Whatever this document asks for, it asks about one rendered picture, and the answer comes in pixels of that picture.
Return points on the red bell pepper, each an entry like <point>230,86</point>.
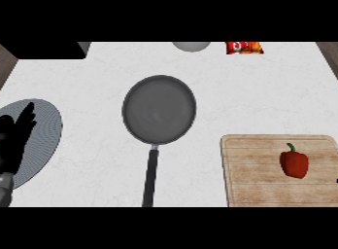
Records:
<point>294,164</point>

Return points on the black appliance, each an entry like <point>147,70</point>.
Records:
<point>44,49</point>

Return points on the grey frying pan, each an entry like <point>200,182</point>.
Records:
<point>159,110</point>

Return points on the red orange snack bag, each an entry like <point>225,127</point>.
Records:
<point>244,47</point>

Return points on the wooden cutting board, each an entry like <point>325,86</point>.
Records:
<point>262,181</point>

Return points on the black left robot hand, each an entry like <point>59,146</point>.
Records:
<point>12,146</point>

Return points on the grey round bowl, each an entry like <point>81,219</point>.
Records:
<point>191,46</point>

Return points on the grey round placemat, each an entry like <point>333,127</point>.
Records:
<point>43,136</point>

